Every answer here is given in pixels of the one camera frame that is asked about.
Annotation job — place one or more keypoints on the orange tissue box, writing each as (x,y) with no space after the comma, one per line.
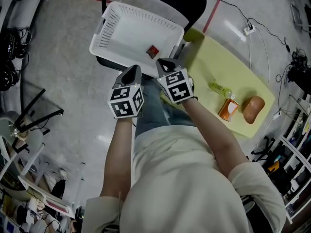
(224,113)

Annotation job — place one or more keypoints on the clear glass bottle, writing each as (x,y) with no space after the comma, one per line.
(16,133)

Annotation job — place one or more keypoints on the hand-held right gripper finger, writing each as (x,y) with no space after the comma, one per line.
(161,71)
(177,65)

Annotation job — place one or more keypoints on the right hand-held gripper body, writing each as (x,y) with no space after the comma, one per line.
(178,87)

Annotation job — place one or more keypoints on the green plastic bottle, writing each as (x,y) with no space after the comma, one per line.
(219,87)

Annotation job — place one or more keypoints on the white power strip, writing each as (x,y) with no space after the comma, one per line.
(249,30)

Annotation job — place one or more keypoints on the white plastic basket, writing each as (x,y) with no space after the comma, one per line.
(136,38)

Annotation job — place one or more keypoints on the black office chair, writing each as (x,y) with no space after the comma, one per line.
(281,176)

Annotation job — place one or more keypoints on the person's right forearm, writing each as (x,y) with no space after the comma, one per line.
(213,135)

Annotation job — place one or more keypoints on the person's white shirt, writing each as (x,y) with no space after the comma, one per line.
(175,178)

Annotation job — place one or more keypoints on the white storage shelf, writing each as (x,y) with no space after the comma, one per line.
(291,144)

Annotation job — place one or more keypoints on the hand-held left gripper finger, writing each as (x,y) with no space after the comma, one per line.
(137,78)
(121,81)

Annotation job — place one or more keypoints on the brown wooden bowl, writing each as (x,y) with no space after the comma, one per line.
(253,108)

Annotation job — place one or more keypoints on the person's left forearm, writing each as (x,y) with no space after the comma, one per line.
(119,154)

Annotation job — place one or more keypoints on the yellow-green table top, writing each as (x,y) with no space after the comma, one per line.
(218,64)

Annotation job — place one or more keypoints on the white table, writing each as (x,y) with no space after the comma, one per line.
(34,159)

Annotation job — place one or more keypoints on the small red packet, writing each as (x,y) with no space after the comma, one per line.
(152,51)

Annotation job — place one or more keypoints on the black power adapter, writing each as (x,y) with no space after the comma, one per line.
(288,48)

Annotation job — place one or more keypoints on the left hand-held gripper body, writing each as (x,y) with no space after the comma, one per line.
(124,103)

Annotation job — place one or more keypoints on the orange pouch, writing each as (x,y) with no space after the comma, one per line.
(274,166)

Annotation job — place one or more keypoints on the grey shell chair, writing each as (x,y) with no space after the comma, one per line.
(9,120)

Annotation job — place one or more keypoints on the white artificial flowers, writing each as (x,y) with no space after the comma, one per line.
(40,204)

